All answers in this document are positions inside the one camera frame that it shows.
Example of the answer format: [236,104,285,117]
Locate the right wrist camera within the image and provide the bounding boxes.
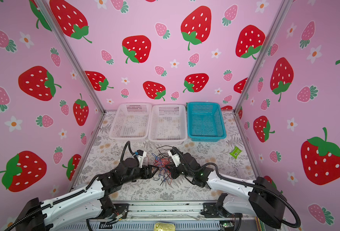
[168,147,181,167]

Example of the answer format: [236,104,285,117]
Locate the black cables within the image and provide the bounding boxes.
[151,145,182,187]

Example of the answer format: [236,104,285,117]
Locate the white plastic basket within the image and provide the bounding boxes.
[148,104,188,145]
[109,103,152,142]

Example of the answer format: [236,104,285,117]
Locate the teal plastic basket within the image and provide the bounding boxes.
[187,102,227,142]

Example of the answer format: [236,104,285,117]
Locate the green candy wrapper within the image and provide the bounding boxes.
[230,146,242,159]

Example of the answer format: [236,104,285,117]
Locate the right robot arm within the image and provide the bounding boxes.
[167,147,301,229]

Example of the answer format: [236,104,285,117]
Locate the blue cables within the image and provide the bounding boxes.
[151,152,176,182]

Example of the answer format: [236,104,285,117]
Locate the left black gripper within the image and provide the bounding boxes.
[121,165,159,186]

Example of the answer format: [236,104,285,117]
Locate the floral table cloth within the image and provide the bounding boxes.
[73,111,256,201]

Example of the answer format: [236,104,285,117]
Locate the left white plastic basket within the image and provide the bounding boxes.
[109,103,152,142]

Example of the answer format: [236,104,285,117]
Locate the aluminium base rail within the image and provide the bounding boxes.
[60,200,286,231]

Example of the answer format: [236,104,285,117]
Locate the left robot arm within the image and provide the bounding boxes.
[7,150,159,231]

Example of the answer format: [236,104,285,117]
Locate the middle white plastic basket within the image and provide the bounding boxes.
[148,104,188,145]

